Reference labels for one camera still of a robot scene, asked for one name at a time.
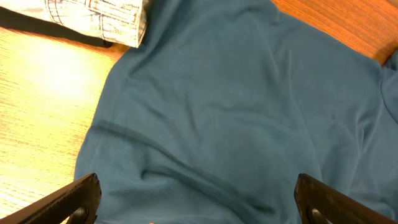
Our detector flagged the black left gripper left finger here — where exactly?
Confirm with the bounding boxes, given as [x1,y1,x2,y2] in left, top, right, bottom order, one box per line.
[1,173,101,224]

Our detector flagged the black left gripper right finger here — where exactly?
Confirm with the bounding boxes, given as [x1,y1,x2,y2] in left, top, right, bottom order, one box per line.
[294,174,397,224]

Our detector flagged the blue t-shirt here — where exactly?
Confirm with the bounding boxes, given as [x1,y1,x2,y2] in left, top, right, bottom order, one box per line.
[75,1,397,223]

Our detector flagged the light blue folded jeans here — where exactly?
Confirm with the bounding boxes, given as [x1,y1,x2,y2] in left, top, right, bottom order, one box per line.
[1,0,150,48]

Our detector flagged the black folded garment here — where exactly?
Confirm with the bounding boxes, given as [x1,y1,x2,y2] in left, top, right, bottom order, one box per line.
[1,7,113,48]

